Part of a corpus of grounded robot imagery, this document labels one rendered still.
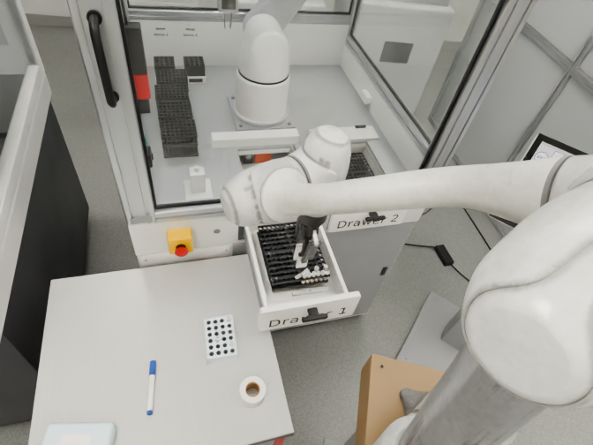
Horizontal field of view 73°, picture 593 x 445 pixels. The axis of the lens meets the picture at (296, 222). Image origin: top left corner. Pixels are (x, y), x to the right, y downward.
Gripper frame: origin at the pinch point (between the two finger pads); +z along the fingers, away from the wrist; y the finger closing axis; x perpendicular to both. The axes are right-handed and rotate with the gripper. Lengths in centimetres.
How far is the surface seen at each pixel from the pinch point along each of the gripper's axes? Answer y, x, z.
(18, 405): 4, 94, 77
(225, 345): -11.7, 22.3, 22.6
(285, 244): 12.2, 0.2, 10.5
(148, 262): 22, 42, 25
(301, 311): -11.2, 1.5, 10.4
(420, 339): 4, -80, 97
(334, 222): 20.7, -19.6, 13.5
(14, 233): 32, 79, 15
